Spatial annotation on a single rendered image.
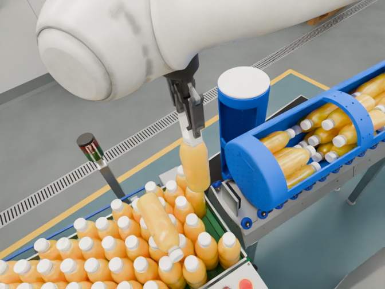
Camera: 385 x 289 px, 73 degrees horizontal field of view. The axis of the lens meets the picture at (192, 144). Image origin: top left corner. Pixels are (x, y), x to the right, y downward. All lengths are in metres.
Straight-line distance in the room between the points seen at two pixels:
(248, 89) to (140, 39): 1.20
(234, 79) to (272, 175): 0.75
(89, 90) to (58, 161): 2.67
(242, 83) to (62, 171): 1.97
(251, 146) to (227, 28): 0.66
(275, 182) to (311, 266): 1.24
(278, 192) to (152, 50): 0.72
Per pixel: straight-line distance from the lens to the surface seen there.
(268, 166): 0.85
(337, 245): 2.15
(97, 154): 1.03
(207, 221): 1.10
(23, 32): 3.82
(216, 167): 2.14
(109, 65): 0.22
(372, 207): 2.38
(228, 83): 1.45
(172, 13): 0.24
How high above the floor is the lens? 1.90
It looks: 49 degrees down
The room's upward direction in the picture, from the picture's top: 10 degrees counter-clockwise
